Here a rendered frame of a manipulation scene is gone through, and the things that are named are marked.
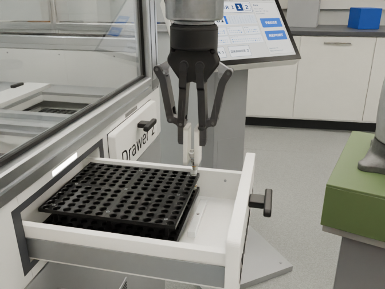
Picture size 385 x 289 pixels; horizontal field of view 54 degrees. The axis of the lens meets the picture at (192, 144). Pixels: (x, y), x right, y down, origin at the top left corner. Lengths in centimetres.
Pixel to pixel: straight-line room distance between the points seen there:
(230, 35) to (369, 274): 96
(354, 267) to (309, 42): 273
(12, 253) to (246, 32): 120
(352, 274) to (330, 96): 276
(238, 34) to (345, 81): 221
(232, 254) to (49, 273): 34
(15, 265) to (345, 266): 71
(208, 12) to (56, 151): 33
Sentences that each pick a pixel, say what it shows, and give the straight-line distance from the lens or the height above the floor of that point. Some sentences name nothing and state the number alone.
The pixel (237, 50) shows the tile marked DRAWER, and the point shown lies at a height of 101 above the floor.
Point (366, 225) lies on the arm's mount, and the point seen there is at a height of 79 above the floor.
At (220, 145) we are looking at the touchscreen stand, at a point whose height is 59.
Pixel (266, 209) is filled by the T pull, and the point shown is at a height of 91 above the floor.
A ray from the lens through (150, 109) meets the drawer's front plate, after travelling 104.
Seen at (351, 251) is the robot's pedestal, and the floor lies 66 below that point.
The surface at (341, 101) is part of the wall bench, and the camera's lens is 367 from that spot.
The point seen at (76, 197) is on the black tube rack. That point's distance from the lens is 65.
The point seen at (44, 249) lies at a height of 86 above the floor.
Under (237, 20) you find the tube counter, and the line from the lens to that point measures 157.
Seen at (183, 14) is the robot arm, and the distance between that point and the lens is 57.
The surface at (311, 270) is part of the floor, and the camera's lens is 194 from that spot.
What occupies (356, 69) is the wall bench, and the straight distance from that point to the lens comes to 363.
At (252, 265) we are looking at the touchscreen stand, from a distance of 186.
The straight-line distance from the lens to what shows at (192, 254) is 53.
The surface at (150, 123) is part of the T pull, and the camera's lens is 94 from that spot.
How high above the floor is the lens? 121
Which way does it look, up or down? 22 degrees down
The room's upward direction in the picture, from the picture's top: straight up
